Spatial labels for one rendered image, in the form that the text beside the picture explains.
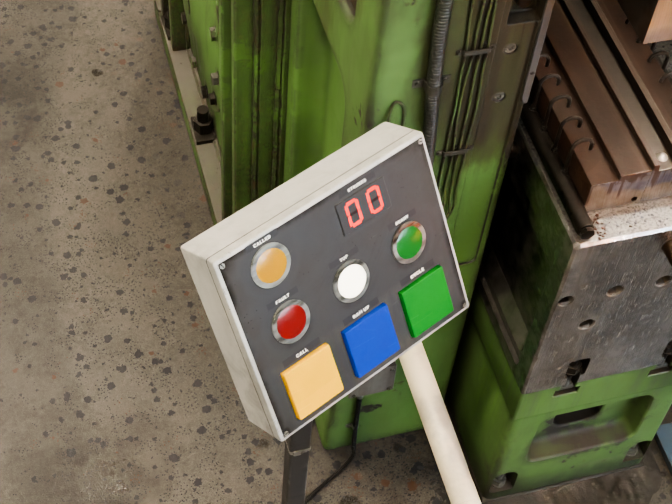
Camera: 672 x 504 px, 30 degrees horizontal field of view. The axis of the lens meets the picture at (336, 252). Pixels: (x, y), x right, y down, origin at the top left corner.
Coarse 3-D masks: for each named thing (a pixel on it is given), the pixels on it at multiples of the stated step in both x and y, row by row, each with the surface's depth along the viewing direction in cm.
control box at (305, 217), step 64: (384, 128) 165; (320, 192) 155; (384, 192) 160; (192, 256) 151; (256, 256) 150; (320, 256) 156; (384, 256) 163; (448, 256) 170; (256, 320) 153; (320, 320) 159; (448, 320) 173; (256, 384) 157
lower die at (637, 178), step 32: (608, 0) 209; (576, 32) 205; (544, 64) 201; (576, 64) 200; (640, 64) 201; (544, 96) 198; (576, 96) 197; (608, 96) 196; (576, 128) 193; (608, 128) 192; (576, 160) 190; (608, 160) 190; (640, 160) 189; (608, 192) 190; (640, 192) 192
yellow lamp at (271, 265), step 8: (272, 248) 151; (264, 256) 151; (272, 256) 151; (280, 256) 152; (264, 264) 151; (272, 264) 152; (280, 264) 152; (264, 272) 151; (272, 272) 152; (280, 272) 153; (264, 280) 152; (272, 280) 152
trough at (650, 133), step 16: (576, 0) 210; (592, 16) 208; (592, 32) 205; (608, 32) 204; (608, 48) 203; (608, 64) 201; (624, 64) 200; (624, 80) 199; (624, 96) 197; (640, 96) 197; (640, 112) 195; (640, 128) 193; (656, 128) 193; (656, 144) 192
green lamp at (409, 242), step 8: (408, 232) 164; (416, 232) 165; (400, 240) 163; (408, 240) 164; (416, 240) 165; (400, 248) 164; (408, 248) 164; (416, 248) 165; (400, 256) 164; (408, 256) 165
